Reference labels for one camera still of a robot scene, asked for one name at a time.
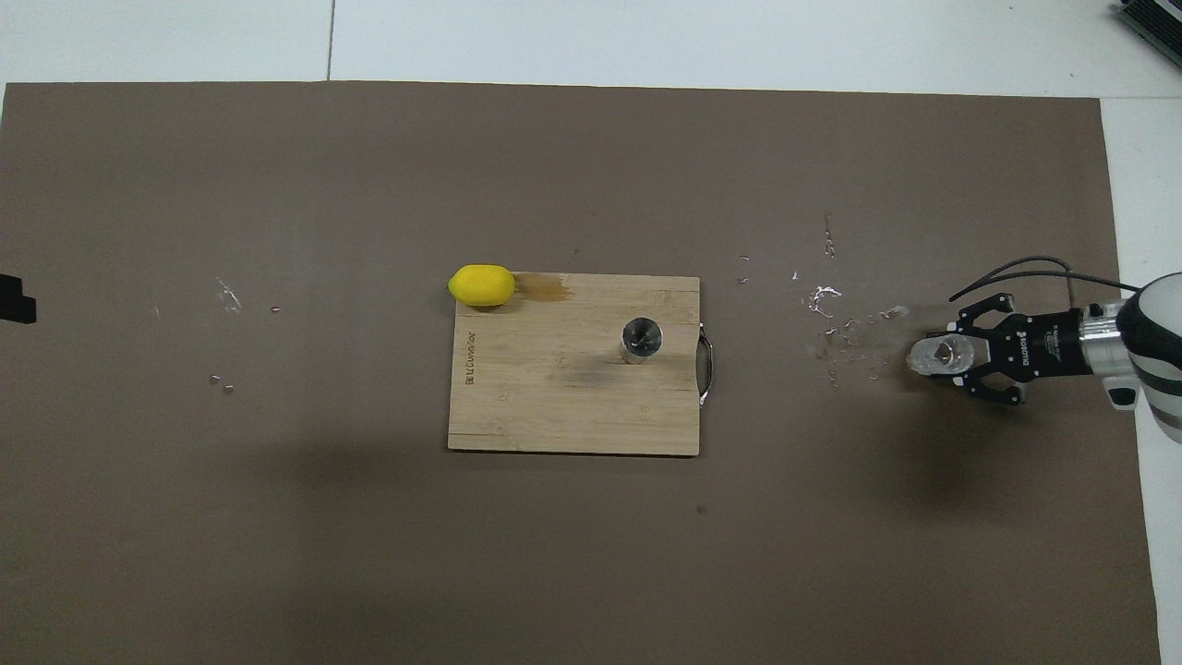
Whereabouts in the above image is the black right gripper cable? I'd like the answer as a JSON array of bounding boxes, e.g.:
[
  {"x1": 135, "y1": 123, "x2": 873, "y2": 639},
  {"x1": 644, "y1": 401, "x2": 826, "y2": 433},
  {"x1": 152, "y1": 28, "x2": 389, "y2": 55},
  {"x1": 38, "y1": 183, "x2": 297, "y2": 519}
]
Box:
[{"x1": 949, "y1": 257, "x2": 1141, "y2": 310}]

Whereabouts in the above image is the brown table mat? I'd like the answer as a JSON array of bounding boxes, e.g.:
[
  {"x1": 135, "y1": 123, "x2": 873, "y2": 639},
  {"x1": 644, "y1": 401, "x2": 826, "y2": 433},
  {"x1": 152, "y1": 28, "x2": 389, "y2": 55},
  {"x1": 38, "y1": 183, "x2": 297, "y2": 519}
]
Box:
[{"x1": 0, "y1": 81, "x2": 1163, "y2": 665}]

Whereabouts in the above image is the bamboo cutting board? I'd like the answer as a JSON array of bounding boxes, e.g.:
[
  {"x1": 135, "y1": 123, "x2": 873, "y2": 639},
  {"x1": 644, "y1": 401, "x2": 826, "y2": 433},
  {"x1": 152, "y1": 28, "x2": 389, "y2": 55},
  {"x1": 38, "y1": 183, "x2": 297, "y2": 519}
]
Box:
[{"x1": 448, "y1": 273, "x2": 715, "y2": 457}]

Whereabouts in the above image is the dark ribbed device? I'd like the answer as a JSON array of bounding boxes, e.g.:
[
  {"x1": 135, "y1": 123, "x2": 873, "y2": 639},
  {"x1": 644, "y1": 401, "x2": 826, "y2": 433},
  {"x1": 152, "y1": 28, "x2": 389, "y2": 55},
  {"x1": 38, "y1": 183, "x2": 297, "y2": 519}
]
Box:
[{"x1": 1113, "y1": 0, "x2": 1182, "y2": 70}]

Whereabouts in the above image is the steel double jigger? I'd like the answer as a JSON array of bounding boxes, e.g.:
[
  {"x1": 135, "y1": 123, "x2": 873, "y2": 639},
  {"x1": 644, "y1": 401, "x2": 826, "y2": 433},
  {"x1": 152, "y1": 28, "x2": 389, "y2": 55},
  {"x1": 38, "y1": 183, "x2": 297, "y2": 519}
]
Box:
[{"x1": 619, "y1": 316, "x2": 664, "y2": 365}]

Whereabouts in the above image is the clear glass cup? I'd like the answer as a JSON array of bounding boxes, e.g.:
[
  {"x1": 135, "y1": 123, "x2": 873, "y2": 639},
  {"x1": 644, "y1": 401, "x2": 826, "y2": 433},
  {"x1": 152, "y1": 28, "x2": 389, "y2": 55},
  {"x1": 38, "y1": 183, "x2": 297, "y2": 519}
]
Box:
[{"x1": 905, "y1": 334, "x2": 989, "y2": 378}]

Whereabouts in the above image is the yellow lemon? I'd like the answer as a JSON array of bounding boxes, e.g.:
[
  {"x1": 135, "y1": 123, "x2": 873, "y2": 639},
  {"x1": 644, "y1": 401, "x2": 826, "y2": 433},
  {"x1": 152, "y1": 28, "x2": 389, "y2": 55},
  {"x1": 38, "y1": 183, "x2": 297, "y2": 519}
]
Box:
[{"x1": 448, "y1": 264, "x2": 516, "y2": 308}]

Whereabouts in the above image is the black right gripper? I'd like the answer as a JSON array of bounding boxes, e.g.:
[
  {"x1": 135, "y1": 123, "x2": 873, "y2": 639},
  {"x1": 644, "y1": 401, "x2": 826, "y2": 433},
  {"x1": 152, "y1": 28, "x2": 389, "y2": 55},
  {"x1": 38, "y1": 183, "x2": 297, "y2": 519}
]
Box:
[{"x1": 947, "y1": 293, "x2": 1092, "y2": 407}]

